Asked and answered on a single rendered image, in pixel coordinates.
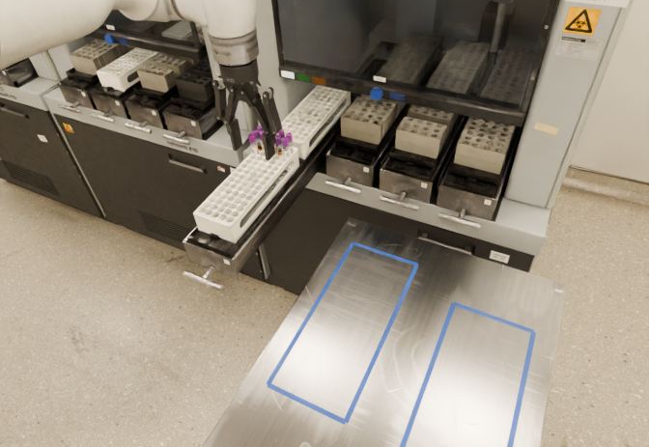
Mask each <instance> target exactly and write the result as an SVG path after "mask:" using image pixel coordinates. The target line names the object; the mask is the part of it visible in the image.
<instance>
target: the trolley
mask: <svg viewBox="0 0 649 447"><path fill-rule="evenodd" d="M566 290H567V285H565V284H562V283H559V282H556V281H552V280H550V279H547V278H544V277H541V276H537V275H534V274H531V273H528V272H525V271H521V270H518V269H515V268H512V267H509V266H507V265H501V264H498V263H495V262H492V261H488V260H485V259H482V258H479V257H476V256H472V255H469V254H467V253H464V252H461V251H457V250H454V249H451V248H448V247H445V246H441V245H438V244H435V243H432V242H429V241H427V240H423V239H420V238H417V237H412V236H408V235H405V234H402V233H399V232H396V231H392V230H389V229H386V228H384V227H381V226H377V225H374V224H371V223H368V222H365V221H361V220H358V219H355V218H352V217H349V219H348V220H347V222H346V223H345V225H344V227H343V228H342V230H341V231H340V233H339V234H338V236H337V238H336V239H335V240H334V241H333V243H332V244H331V246H330V247H329V249H328V251H327V252H326V254H325V255H324V257H323V259H322V260H321V262H320V264H319V265H318V267H317V268H316V270H315V271H314V273H313V274H312V276H311V278H310V279H309V281H308V282H307V284H306V285H305V287H304V289H303V290H302V292H301V293H300V295H299V296H298V298H297V299H296V302H295V303H294V305H293V306H292V308H291V309H290V311H289V312H288V314H287V316H286V317H285V319H284V320H283V321H282V322H281V324H280V325H279V327H278V329H277V330H276V332H275V333H274V335H273V336H272V338H271V340H270V341H269V343H268V345H267V346H266V348H265V349H264V351H263V353H262V354H261V356H260V357H259V359H258V360H257V362H256V363H255V365H254V367H253V368H252V370H251V371H250V373H249V374H248V376H247V377H246V379H245V381H244V382H243V384H242V385H241V387H240V389H239V390H238V392H237V394H236V395H235V397H234V398H233V400H232V401H231V402H230V404H229V405H228V407H227V408H226V410H225V411H224V413H223V414H222V416H221V418H220V419H219V421H218V422H217V424H216V425H215V427H214V428H213V430H212V432H211V434H210V435H209V437H208V438H207V440H206V441H205V443H204V445H203V446H202V447H541V443H542V437H543V430H544V425H545V419H546V413H547V407H548V401H549V395H550V384H551V378H552V372H553V366H554V360H555V355H556V349H557V343H558V336H559V330H560V324H561V319H562V313H563V307H564V301H565V295H566Z"/></svg>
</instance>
